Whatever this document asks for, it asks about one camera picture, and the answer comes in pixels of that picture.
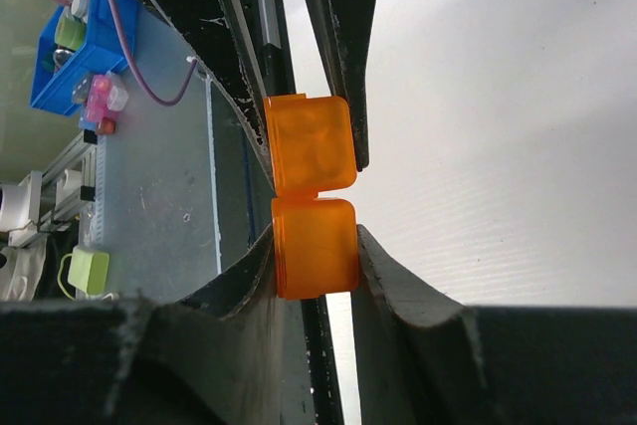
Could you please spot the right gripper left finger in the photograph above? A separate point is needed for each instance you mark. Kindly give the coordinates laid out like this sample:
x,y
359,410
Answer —
x,y
214,357

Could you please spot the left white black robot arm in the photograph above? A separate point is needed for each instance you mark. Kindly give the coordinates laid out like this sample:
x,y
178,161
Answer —
x,y
218,34

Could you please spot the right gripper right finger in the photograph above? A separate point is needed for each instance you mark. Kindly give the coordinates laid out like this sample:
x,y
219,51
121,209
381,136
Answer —
x,y
423,358

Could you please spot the pink pill organizer box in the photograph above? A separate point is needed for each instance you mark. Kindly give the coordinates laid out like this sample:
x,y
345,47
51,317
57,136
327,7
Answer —
x,y
100,96

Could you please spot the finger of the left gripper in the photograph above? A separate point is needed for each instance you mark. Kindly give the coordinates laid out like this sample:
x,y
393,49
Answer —
x,y
218,34
343,32

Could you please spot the green lidded box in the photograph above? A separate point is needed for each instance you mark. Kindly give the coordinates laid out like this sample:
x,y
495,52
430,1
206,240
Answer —
x,y
87,271

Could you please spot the blue storage bin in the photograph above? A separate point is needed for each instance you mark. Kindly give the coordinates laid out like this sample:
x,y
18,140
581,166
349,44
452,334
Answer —
x,y
100,52

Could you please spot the orange pill organizer box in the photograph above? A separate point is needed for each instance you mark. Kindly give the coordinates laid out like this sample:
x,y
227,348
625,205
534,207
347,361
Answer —
x,y
315,235

